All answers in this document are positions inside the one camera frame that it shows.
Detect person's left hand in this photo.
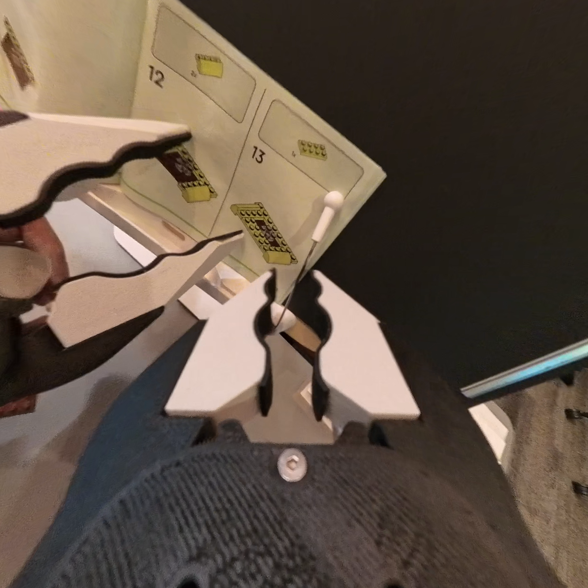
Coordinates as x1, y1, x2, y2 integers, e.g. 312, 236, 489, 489
0, 216, 70, 307

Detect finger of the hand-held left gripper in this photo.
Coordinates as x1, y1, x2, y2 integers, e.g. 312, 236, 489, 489
0, 110, 193, 228
46, 232, 244, 348

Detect brick instruction booklet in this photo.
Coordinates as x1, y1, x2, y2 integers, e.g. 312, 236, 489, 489
0, 0, 386, 306

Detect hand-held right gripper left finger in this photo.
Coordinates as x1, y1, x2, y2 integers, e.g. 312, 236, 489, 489
164, 270, 276, 430

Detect white wire page clip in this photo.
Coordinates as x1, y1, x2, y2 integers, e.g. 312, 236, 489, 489
271, 190, 344, 331

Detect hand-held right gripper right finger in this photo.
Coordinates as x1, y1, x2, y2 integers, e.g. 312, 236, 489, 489
312, 271, 421, 435

